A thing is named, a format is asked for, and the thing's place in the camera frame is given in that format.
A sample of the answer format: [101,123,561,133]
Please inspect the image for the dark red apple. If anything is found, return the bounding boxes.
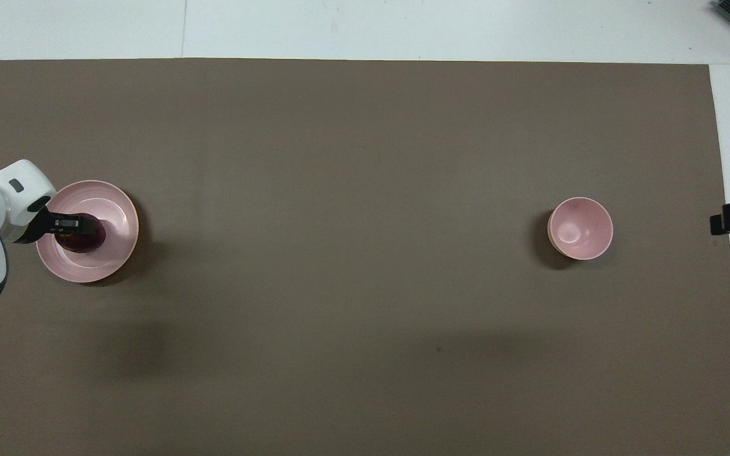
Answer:
[60,213,106,254]

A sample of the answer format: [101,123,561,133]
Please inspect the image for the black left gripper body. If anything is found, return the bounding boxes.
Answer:
[23,204,56,245]

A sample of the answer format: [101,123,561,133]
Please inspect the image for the pink bowl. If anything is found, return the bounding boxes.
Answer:
[547,196,614,261]

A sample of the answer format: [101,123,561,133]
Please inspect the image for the pink plate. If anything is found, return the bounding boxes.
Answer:
[35,180,140,284]

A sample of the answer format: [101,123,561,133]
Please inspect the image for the brown table mat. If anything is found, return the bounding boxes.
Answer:
[0,58,730,456]

